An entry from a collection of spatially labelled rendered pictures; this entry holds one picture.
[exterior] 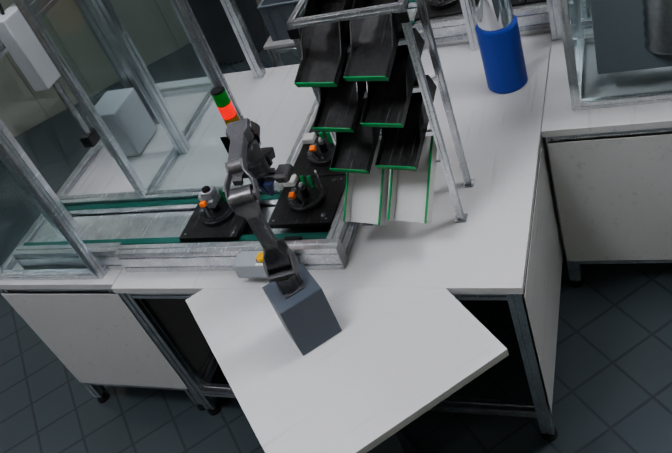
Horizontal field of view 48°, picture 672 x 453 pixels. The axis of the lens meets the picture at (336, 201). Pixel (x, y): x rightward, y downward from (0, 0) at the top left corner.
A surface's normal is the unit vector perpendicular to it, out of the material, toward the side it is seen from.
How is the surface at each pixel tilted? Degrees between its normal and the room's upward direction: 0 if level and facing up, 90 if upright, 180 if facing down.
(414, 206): 45
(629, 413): 0
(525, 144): 0
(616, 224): 90
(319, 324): 90
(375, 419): 0
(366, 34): 25
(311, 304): 90
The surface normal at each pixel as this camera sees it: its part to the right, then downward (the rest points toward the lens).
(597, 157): -0.26, 0.69
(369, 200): -0.51, -0.03
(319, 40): -0.45, -0.37
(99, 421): -0.30, -0.73
